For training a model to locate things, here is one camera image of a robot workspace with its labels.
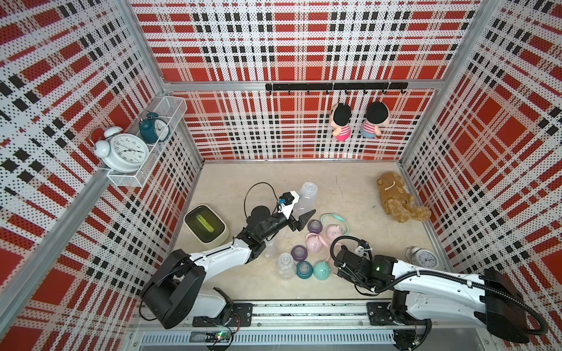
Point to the doll with pink pants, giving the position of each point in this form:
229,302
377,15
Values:
339,121

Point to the green circuit board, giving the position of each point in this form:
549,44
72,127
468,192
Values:
210,337

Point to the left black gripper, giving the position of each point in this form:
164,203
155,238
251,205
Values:
301,223

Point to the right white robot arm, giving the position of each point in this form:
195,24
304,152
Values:
489,299

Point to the teal alarm clock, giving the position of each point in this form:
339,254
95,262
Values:
154,129

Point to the mint green bottle cap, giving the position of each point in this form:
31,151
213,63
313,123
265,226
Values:
322,270

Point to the small white alarm clock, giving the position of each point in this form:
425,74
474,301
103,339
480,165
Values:
422,258

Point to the clear baby bottle middle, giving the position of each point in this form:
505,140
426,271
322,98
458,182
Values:
272,249

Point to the white green sterilizer box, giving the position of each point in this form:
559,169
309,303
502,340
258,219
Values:
206,226

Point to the clear baby bottle top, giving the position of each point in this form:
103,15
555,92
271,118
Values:
307,199

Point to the brown teddy bear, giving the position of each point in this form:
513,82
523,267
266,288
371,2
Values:
397,201

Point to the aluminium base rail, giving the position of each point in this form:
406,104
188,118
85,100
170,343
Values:
282,325

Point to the large white alarm clock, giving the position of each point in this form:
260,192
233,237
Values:
122,152

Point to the pink pig cap right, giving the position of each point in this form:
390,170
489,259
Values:
333,232

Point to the black hook rail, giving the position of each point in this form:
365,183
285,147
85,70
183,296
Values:
332,87

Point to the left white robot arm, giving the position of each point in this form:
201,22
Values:
175,291

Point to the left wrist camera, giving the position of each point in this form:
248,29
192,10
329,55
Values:
286,203

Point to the pink pig cap left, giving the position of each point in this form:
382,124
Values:
314,243

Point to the clear baby bottle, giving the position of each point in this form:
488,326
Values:
286,267
272,249
307,199

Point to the doll with blue pants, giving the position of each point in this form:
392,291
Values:
377,116

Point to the pink pig cap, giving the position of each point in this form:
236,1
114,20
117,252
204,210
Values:
333,232
314,243

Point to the white wire shelf basket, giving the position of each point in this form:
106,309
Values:
169,108

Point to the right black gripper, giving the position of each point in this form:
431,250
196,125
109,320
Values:
341,273

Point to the clear baby bottle bottom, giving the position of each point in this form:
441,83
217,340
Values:
286,267

